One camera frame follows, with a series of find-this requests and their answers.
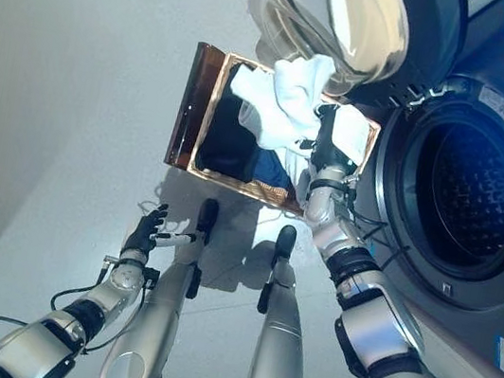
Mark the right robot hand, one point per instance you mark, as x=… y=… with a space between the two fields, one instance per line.
x=336 y=140

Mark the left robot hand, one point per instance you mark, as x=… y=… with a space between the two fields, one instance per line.
x=141 y=236

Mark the white garment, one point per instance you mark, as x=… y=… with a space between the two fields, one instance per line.
x=285 y=103

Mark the blue garment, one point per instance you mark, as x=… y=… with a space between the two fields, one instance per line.
x=269 y=168

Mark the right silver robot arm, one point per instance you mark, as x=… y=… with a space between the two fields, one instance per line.
x=379 y=324

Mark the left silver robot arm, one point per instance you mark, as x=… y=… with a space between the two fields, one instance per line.
x=117 y=283

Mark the glass washing machine door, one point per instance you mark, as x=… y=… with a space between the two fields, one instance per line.
x=308 y=15

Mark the left silver robot leg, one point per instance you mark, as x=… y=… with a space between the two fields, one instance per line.
x=156 y=308

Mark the silver robot leg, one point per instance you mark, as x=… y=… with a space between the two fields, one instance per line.
x=156 y=308
x=280 y=328

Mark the wicker laundry basket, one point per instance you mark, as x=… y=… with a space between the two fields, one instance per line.
x=275 y=195

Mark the large black folded garment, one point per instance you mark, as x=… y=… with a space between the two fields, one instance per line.
x=227 y=147

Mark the dark brown wooden board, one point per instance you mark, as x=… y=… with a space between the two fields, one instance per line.
x=190 y=107

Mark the right silver robot leg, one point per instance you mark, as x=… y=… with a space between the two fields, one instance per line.
x=280 y=328

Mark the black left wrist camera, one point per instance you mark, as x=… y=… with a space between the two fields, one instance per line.
x=150 y=278

